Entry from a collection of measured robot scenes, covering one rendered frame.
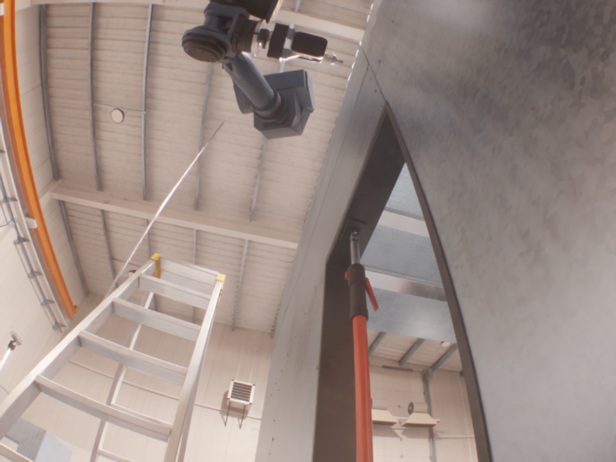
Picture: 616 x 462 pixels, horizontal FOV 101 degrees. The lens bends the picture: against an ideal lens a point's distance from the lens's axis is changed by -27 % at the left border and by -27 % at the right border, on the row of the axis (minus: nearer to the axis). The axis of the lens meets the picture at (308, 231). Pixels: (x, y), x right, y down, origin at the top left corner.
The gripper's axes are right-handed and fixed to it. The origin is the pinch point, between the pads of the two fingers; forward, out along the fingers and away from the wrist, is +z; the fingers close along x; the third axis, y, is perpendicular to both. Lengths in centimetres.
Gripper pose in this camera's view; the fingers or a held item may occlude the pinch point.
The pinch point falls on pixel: (307, 48)
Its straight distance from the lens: 130.2
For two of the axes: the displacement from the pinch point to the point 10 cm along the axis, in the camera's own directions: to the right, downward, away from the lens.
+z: 9.7, 2.3, 0.9
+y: 0.0, -3.5, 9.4
